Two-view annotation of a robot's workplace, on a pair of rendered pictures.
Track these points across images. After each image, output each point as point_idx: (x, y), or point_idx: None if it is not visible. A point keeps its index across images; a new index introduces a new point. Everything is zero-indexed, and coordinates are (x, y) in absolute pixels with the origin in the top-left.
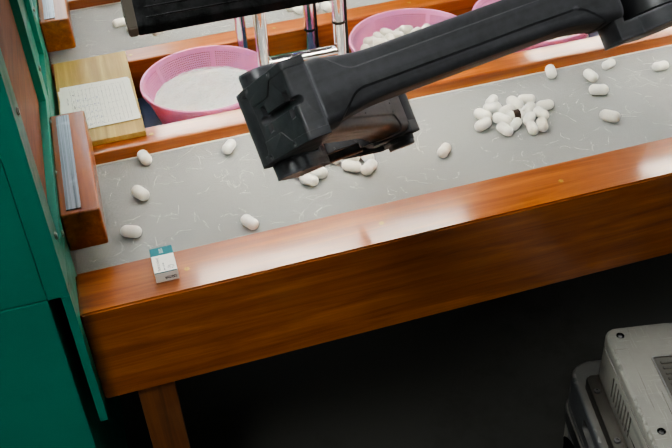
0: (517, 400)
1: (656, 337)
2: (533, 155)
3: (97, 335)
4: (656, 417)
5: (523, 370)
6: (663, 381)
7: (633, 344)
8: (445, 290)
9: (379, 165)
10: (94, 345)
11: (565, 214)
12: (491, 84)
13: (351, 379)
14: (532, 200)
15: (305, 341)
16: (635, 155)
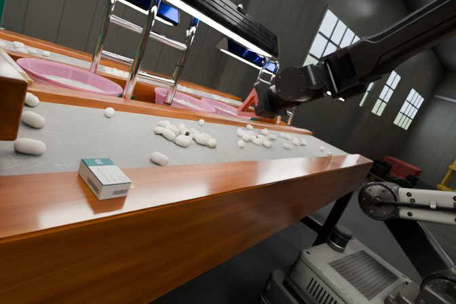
0: (200, 298)
1: (319, 252)
2: (276, 155)
3: None
4: (357, 298)
5: (197, 280)
6: (342, 276)
7: (315, 257)
8: (269, 224)
9: None
10: None
11: (315, 182)
12: (230, 126)
13: None
14: (309, 171)
15: (197, 271)
16: (317, 160)
